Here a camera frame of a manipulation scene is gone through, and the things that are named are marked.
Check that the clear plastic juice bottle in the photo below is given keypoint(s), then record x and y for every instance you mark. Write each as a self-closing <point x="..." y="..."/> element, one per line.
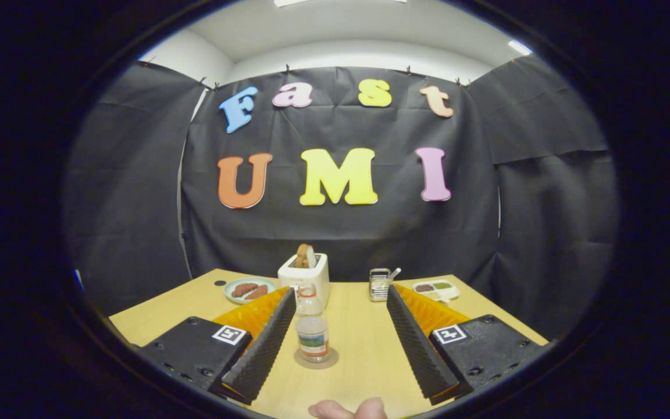
<point x="312" y="343"/>

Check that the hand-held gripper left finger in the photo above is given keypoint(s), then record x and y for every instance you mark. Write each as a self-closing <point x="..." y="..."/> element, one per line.
<point x="265" y="349"/>

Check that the round brown coaster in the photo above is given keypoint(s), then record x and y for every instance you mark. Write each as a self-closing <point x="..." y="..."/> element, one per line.
<point x="332" y="359"/>

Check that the long ceiling light panel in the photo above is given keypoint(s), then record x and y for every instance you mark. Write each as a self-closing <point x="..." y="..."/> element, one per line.
<point x="341" y="2"/>

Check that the brown bread slice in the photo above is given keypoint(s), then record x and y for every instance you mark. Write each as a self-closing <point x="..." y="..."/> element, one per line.
<point x="305" y="256"/>

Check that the white toaster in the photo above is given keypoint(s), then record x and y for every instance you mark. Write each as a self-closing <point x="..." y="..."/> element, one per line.
<point x="317" y="276"/>

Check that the brown sausage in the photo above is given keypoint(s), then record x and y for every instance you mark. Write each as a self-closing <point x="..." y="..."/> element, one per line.
<point x="257" y="292"/>
<point x="243" y="289"/>

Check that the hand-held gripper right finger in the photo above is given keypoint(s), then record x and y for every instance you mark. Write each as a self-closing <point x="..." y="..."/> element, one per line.
<point x="419" y="349"/>

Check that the wooden table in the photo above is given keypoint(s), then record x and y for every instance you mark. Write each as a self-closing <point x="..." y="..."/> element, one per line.
<point x="364" y="349"/>

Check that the white divided sauce tray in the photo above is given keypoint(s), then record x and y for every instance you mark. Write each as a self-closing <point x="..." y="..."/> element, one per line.
<point x="437" y="290"/>

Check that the black backdrop cloth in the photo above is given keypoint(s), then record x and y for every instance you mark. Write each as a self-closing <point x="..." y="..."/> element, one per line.
<point x="341" y="227"/>

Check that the small ceiling light panel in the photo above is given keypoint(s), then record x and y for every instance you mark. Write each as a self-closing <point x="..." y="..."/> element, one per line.
<point x="520" y="48"/>

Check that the green plate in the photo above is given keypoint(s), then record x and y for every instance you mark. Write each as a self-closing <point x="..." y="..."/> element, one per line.
<point x="231" y="298"/>

